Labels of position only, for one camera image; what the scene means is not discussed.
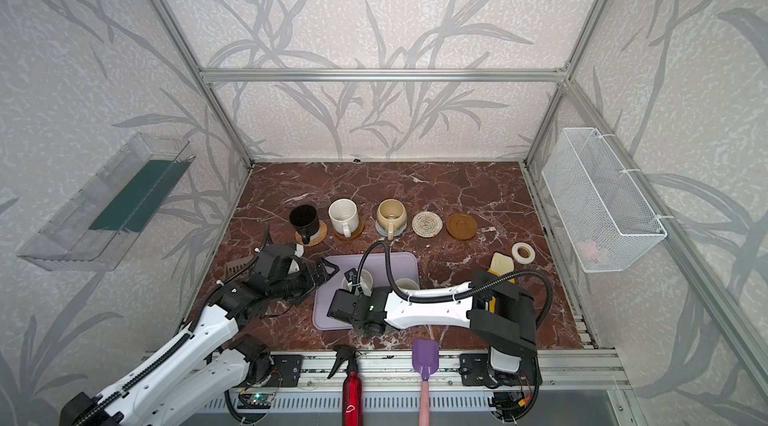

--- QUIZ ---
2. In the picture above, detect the white grey-handled mug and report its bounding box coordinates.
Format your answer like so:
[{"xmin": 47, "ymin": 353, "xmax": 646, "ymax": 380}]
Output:
[{"xmin": 341, "ymin": 269, "xmax": 373, "ymax": 296}]

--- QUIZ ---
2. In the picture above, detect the white blue mug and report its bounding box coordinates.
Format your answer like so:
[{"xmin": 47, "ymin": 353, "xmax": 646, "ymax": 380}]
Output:
[{"xmin": 395, "ymin": 278, "xmax": 420, "ymax": 291}]

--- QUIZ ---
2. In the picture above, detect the woven rattan coaster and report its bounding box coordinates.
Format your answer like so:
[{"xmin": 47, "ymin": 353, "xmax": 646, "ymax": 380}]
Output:
[{"xmin": 295, "ymin": 220, "xmax": 328, "ymax": 247}]

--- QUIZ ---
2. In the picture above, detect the black cup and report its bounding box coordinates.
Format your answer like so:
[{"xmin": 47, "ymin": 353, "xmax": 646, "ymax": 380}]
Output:
[{"xmin": 289, "ymin": 204, "xmax": 320, "ymax": 245}]

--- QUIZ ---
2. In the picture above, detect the white speckled mug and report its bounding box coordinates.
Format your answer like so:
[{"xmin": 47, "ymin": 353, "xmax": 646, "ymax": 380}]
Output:
[{"xmin": 328, "ymin": 199, "xmax": 360, "ymax": 223}]

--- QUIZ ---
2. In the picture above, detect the beige ceramic mug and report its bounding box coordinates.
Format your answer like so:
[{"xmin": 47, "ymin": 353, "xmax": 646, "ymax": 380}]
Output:
[{"xmin": 375, "ymin": 199, "xmax": 408, "ymax": 238}]

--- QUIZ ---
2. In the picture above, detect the blue woven coaster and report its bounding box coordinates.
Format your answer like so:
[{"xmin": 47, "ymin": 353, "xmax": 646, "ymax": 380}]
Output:
[{"xmin": 374, "ymin": 221, "xmax": 408, "ymax": 240}]

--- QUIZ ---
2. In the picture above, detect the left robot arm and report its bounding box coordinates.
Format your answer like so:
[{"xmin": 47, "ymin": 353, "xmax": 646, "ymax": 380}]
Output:
[{"xmin": 59, "ymin": 234, "xmax": 339, "ymax": 425}]

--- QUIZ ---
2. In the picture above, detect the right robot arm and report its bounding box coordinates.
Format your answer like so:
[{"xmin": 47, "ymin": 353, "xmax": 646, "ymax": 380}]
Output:
[{"xmin": 327, "ymin": 241, "xmax": 554, "ymax": 389}]

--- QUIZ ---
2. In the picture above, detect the left brown wooden coaster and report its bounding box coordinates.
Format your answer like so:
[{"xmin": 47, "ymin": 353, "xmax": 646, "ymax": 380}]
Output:
[{"xmin": 332, "ymin": 220, "xmax": 365, "ymax": 241}]

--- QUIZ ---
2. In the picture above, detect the brown wooden coaster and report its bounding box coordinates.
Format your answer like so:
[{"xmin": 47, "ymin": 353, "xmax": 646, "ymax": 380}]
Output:
[
  {"xmin": 446, "ymin": 213, "xmax": 478, "ymax": 241},
  {"xmin": 332, "ymin": 220, "xmax": 365, "ymax": 241}
]

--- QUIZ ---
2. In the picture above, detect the right brown wooden coaster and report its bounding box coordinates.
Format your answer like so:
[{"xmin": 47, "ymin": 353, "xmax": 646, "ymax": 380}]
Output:
[{"xmin": 446, "ymin": 213, "xmax": 478, "ymax": 241}]

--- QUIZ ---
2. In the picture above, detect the lilac plastic tray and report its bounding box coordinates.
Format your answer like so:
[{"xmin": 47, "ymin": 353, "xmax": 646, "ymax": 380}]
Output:
[{"xmin": 313, "ymin": 252, "xmax": 419, "ymax": 331}]

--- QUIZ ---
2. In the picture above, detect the red spray bottle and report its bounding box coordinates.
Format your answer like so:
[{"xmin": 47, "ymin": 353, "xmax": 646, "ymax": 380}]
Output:
[{"xmin": 327, "ymin": 344, "xmax": 363, "ymax": 426}]

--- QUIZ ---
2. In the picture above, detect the green-lit circuit board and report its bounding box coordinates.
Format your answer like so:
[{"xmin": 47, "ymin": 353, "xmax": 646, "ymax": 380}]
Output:
[{"xmin": 237, "ymin": 389, "xmax": 277, "ymax": 410}]

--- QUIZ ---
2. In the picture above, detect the yellow black work glove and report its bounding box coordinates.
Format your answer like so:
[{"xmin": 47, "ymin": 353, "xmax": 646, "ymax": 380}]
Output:
[{"xmin": 488, "ymin": 252, "xmax": 515, "ymax": 276}]

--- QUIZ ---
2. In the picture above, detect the white tape roll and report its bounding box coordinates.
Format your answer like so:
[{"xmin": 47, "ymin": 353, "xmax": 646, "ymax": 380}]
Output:
[{"xmin": 511, "ymin": 242, "xmax": 536, "ymax": 265}]

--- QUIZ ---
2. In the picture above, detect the pink item in basket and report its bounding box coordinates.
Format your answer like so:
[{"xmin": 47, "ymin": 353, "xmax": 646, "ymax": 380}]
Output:
[{"xmin": 576, "ymin": 240, "xmax": 603, "ymax": 263}]

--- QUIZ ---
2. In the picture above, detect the purple pink-handled scoop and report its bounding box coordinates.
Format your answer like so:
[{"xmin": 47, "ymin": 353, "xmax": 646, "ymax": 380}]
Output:
[{"xmin": 412, "ymin": 340, "xmax": 439, "ymax": 426}]

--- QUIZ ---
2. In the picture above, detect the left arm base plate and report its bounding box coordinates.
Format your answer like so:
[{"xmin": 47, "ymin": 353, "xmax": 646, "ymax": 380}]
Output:
[{"xmin": 243, "ymin": 354, "xmax": 303, "ymax": 388}]

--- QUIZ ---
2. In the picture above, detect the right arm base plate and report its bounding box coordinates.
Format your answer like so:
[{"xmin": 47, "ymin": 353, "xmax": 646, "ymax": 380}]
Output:
[{"xmin": 459, "ymin": 349, "xmax": 542, "ymax": 389}]

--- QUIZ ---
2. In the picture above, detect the clear wall shelf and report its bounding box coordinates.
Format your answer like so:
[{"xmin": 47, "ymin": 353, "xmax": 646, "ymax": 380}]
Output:
[{"xmin": 18, "ymin": 133, "xmax": 195, "ymax": 272}]

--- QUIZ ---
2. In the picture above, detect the white wire basket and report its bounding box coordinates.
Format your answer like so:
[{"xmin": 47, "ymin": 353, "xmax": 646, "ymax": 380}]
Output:
[{"xmin": 542, "ymin": 128, "xmax": 667, "ymax": 273}]

